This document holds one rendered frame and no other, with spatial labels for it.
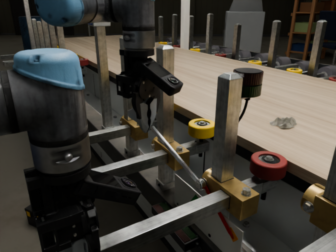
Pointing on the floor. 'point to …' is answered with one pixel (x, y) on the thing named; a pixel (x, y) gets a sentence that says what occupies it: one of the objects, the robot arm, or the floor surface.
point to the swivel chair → (329, 15)
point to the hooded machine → (239, 7)
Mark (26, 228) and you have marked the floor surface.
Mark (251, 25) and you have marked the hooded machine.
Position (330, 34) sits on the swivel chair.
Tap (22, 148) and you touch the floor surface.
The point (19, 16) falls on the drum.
